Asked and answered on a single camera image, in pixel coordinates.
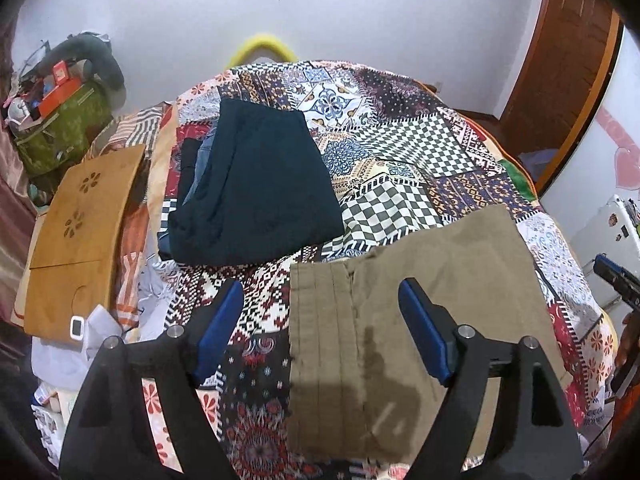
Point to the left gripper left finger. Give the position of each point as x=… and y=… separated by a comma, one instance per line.
x=109, y=435

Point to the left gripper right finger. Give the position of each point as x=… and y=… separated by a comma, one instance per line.
x=532, y=435

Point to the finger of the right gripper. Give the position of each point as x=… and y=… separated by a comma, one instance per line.
x=622, y=280

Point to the olive khaki pants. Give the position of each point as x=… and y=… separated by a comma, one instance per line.
x=358, y=385

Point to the person right hand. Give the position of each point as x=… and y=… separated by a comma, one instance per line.
x=629, y=338

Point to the white appliance with stickers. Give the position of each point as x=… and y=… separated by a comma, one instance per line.
x=611, y=232

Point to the bamboo folding lap table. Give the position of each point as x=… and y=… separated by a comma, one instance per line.
x=74, y=262

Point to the colourful patchwork bedspread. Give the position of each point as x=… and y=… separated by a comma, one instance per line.
x=400, y=160

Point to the brown wooden door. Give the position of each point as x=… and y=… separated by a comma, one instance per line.
x=568, y=64

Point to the dark navy folded garment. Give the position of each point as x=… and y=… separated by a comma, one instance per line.
x=265, y=192

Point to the green patterned storage bin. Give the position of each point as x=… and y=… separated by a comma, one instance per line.
x=65, y=135

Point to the orange box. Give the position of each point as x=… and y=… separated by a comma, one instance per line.
x=58, y=96

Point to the grey plush neck pillow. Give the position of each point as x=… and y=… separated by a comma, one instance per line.
x=85, y=47

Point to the yellow foam bed rail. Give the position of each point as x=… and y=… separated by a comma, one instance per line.
x=262, y=43

